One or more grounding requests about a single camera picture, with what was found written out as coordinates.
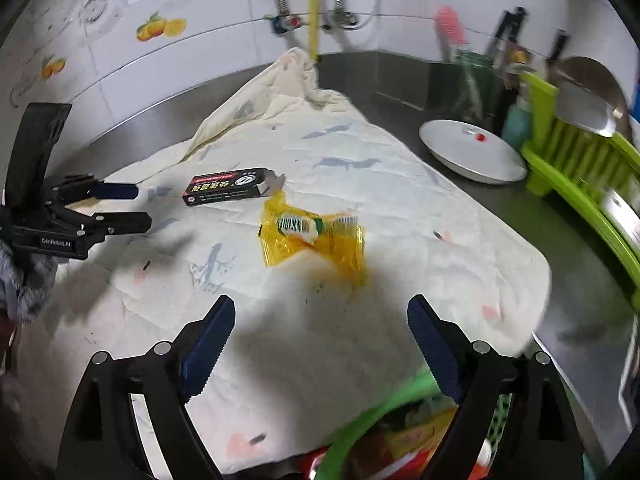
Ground green plastic dish rack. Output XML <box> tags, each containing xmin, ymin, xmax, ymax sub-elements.
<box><xmin>520</xmin><ymin>71</ymin><xmax>640</xmax><ymax>296</ymax></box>

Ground white plate with red print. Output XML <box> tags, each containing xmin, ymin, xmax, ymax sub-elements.
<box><xmin>419</xmin><ymin>119</ymin><xmax>528</xmax><ymax>185</ymax></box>

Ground black cardboard box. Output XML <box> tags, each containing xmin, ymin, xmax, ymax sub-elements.
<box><xmin>182</xmin><ymin>167</ymin><xmax>286</xmax><ymax>207</ymax></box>

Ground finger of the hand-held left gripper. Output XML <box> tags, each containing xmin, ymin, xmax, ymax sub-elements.
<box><xmin>47</xmin><ymin>205</ymin><xmax>152</xmax><ymax>237</ymax></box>
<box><xmin>52</xmin><ymin>175</ymin><xmax>141</xmax><ymax>207</ymax></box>

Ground yellow hose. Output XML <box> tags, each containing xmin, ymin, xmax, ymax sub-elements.
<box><xmin>307</xmin><ymin>0</ymin><xmax>321</xmax><ymax>62</ymax></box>

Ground wall water valve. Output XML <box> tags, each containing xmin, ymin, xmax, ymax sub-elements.
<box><xmin>267</xmin><ymin>12</ymin><xmax>306</xmax><ymax>34</ymax></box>
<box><xmin>322</xmin><ymin>10</ymin><xmax>358</xmax><ymax>30</ymax></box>

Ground pink brush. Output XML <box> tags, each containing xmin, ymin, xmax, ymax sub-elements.
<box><xmin>434</xmin><ymin>6</ymin><xmax>468</xmax><ymax>52</ymax></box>

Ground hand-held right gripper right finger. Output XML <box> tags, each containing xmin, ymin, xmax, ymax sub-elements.
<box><xmin>406</xmin><ymin>294</ymin><xmax>586</xmax><ymax>480</ymax></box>

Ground green utensil holder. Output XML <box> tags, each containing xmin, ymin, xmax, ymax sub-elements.
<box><xmin>452</xmin><ymin>47</ymin><xmax>501</xmax><ymax>121</ymax></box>

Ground yellow plastic wrapper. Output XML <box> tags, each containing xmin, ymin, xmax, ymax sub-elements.
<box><xmin>258</xmin><ymin>192</ymin><xmax>367</xmax><ymax>288</ymax></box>

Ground steel ladle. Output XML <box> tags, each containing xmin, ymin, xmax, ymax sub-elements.
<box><xmin>554</xmin><ymin>56</ymin><xmax>632</xmax><ymax>138</ymax></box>

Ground green plastic mesh basket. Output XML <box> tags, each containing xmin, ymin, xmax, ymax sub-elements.
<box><xmin>320</xmin><ymin>365</ymin><xmax>516</xmax><ymax>480</ymax></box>

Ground cream printed quilt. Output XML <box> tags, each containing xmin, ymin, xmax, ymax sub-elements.
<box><xmin>10</xmin><ymin>47</ymin><xmax>551</xmax><ymax>480</ymax></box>

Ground cleaver with wooden handle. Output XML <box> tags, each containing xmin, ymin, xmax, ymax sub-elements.
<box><xmin>602</xmin><ymin>190</ymin><xmax>640</xmax><ymax>256</ymax></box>

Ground black knife handle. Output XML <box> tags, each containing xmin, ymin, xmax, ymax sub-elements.
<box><xmin>550</xmin><ymin>30</ymin><xmax>571</xmax><ymax>69</ymax></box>
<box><xmin>492</xmin><ymin>7</ymin><xmax>528</xmax><ymax>57</ymax></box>

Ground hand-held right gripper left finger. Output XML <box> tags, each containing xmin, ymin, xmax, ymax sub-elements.
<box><xmin>56</xmin><ymin>295</ymin><xmax>237</xmax><ymax>480</ymax></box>

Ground teal bottle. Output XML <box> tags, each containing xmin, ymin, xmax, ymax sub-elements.
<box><xmin>501</xmin><ymin>95</ymin><xmax>533</xmax><ymax>148</ymax></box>

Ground yellow orange packet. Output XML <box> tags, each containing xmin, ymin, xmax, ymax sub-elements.
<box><xmin>350</xmin><ymin>405</ymin><xmax>458</xmax><ymax>477</ymax></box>

